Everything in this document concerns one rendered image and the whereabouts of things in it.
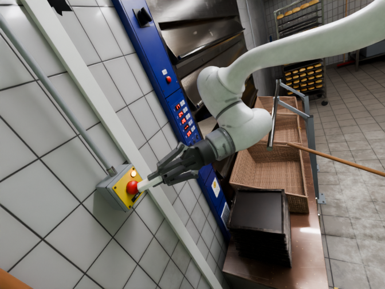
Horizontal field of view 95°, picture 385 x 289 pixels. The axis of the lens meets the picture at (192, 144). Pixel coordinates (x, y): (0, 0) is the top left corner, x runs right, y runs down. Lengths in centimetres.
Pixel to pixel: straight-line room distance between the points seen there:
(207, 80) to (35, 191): 52
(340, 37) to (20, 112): 65
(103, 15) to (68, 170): 50
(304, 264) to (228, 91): 102
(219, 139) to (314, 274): 94
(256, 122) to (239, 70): 15
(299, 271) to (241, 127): 92
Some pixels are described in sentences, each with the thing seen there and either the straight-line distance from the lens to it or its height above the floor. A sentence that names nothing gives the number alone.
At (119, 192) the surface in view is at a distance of 54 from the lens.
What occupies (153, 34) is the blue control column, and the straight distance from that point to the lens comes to 87.
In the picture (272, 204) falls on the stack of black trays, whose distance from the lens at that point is 111.
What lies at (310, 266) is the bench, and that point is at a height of 58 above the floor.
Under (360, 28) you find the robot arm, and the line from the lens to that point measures 45.
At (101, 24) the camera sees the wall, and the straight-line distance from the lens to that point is 74.
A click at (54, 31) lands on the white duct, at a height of 189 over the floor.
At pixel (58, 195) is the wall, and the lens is 55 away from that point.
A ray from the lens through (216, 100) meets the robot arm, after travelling 55.
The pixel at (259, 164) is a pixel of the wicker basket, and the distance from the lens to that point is 184.
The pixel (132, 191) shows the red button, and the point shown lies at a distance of 54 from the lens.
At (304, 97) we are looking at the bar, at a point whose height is 94.
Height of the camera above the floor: 172
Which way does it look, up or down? 26 degrees down
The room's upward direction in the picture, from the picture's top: 24 degrees counter-clockwise
